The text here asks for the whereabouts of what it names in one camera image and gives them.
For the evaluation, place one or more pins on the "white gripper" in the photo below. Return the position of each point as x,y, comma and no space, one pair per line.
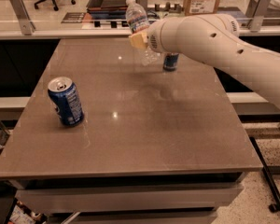
154,40

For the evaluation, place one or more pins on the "clear plastic water bottle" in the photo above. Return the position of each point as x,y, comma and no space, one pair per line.
136,17

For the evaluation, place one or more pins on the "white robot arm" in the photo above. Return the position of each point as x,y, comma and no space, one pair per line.
214,40

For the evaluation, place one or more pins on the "tall silver blue energy can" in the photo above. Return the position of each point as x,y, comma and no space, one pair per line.
170,61

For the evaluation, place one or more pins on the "blue soda can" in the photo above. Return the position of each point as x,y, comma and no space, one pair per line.
63,93

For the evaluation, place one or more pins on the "black floor bar with wheel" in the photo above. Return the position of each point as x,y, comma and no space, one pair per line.
268,172

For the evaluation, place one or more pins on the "left metal railing post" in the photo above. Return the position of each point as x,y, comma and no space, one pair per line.
26,25

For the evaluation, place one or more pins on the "right metal railing post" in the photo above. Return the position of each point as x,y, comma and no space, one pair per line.
256,15

